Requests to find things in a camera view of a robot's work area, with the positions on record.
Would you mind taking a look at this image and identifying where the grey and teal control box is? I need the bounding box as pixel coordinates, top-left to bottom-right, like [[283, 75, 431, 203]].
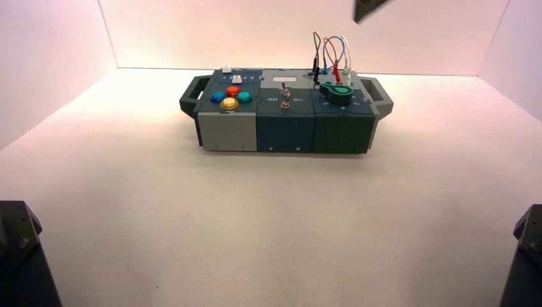
[[179, 67, 394, 155]]

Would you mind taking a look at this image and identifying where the green rotary knob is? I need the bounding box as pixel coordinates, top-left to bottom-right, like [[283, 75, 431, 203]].
[[319, 82, 354, 106]]

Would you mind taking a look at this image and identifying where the black jumper cable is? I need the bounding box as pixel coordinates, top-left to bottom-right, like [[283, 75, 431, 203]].
[[312, 31, 323, 84]]

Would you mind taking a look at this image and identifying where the red jumper cable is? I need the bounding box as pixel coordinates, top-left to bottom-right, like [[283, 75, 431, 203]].
[[323, 37, 343, 85]]

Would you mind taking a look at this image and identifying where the white jumper cable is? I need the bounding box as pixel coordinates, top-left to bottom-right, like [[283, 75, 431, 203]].
[[341, 35, 353, 84]]

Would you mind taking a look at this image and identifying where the dark overhead bracket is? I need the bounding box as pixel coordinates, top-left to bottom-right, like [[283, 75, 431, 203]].
[[353, 0, 392, 24]]

